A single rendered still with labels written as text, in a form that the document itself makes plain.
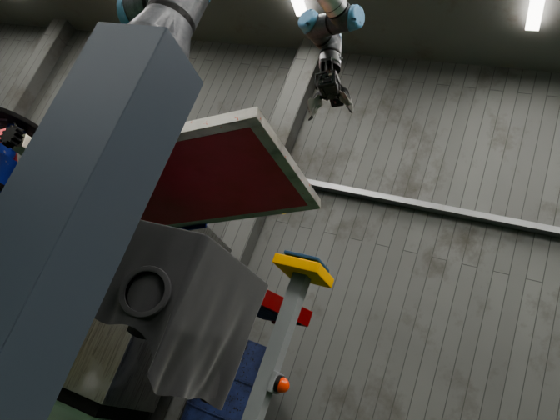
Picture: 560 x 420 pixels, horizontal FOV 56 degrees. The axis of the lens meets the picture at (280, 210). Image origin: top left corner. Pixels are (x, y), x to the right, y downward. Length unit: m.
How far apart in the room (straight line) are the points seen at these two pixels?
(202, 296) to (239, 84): 5.56
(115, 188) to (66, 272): 0.18
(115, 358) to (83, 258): 3.53
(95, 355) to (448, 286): 3.18
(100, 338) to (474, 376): 3.18
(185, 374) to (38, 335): 0.63
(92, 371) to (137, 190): 3.60
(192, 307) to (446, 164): 4.52
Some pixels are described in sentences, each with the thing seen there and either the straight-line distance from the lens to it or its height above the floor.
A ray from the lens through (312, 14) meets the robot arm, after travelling 1.82.
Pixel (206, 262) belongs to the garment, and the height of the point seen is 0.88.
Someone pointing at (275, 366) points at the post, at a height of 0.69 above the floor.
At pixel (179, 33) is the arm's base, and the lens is 1.19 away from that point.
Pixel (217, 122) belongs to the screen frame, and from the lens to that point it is 1.52.
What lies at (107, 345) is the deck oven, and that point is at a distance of 4.60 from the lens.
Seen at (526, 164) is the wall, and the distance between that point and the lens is 5.75.
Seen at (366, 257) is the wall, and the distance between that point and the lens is 5.34.
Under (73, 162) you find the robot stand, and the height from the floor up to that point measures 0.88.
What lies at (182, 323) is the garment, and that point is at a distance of 1.45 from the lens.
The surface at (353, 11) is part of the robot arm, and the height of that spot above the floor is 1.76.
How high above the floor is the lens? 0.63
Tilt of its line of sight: 18 degrees up
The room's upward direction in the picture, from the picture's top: 20 degrees clockwise
